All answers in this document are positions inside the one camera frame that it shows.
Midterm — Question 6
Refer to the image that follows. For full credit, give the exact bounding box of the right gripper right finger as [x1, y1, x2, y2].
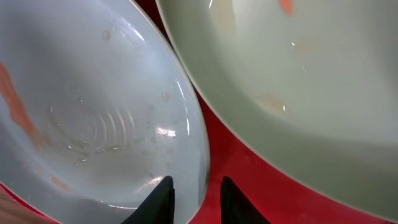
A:
[220, 176, 271, 224]

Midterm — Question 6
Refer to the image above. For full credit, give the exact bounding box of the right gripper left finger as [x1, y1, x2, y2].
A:
[122, 175, 175, 224]

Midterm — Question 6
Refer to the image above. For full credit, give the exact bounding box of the light blue plate front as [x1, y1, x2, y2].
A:
[1, 0, 210, 223]

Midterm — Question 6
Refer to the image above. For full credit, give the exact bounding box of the light blue plate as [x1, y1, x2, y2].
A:
[157, 0, 397, 222]
[1, 0, 210, 223]

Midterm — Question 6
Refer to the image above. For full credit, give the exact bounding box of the red plastic tray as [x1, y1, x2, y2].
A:
[0, 0, 396, 224]

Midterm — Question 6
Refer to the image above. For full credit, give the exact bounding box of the light blue plate right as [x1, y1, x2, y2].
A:
[157, 0, 397, 222]

